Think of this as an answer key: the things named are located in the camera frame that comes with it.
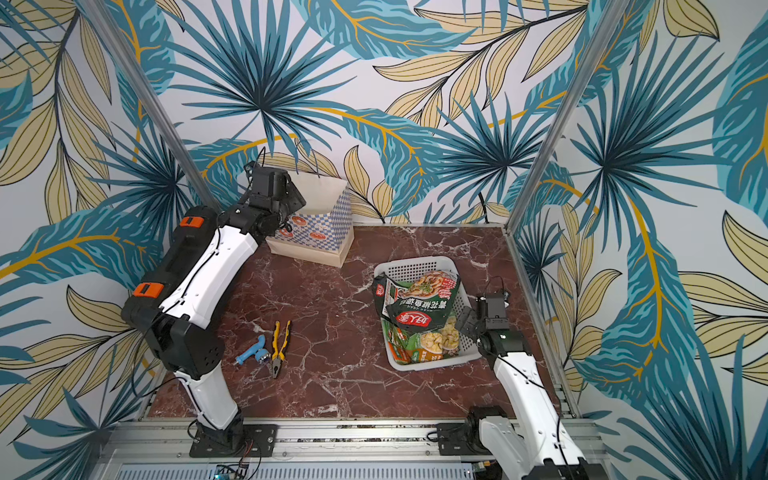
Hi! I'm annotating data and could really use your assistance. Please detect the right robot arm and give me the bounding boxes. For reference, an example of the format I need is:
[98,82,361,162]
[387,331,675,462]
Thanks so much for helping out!
[459,290,608,479]

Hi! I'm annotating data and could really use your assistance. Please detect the dark green red packet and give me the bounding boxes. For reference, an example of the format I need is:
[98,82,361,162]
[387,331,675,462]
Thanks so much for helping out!
[389,270,461,333]

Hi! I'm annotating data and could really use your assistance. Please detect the aluminium rail frame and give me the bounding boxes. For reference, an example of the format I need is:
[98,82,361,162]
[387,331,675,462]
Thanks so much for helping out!
[91,419,613,479]

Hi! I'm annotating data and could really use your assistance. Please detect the metal corner post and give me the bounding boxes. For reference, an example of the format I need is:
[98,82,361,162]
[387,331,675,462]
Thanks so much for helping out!
[81,0,222,213]
[505,0,629,237]

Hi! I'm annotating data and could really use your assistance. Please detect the green yellow snack packet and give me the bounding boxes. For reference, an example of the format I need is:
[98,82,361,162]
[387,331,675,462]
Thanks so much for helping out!
[418,317,460,362]

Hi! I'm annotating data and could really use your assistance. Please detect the green orange packet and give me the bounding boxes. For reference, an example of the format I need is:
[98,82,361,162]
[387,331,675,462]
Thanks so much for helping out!
[381,320,422,365]

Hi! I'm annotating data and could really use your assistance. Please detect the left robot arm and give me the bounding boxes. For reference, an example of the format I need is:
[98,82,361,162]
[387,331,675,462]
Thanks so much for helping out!
[121,162,306,457]

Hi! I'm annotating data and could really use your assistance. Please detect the right metal corner post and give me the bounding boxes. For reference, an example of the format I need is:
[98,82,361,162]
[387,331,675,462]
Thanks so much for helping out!
[505,0,629,237]

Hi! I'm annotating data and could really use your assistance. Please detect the blue checkered paper bag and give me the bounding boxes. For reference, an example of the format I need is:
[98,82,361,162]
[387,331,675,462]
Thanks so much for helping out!
[267,172,354,268]

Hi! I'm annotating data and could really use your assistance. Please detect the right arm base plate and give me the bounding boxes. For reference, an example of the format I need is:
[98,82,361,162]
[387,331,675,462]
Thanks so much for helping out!
[435,423,491,456]

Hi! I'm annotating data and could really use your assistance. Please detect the white plastic basket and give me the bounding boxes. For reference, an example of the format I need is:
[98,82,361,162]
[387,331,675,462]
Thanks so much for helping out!
[374,256,480,372]

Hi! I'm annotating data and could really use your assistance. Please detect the dark packet with label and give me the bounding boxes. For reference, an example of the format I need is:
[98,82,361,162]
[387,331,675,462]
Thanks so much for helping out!
[372,274,408,321]

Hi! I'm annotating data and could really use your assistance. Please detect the blue glue gun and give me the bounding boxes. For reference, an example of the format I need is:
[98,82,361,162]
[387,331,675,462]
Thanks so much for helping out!
[235,334,270,366]

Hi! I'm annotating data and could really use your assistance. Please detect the yellow black pliers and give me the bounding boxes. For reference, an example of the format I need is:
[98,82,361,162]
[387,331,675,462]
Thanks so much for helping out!
[270,320,292,379]

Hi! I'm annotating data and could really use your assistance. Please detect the left metal corner post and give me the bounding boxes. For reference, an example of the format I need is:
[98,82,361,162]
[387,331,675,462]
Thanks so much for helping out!
[81,0,222,213]

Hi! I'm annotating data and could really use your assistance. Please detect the black tool case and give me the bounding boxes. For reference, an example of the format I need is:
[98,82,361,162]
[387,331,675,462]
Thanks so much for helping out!
[120,205,229,337]

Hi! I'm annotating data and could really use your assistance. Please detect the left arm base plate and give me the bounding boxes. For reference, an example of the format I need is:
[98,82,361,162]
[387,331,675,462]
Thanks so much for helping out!
[189,422,278,458]

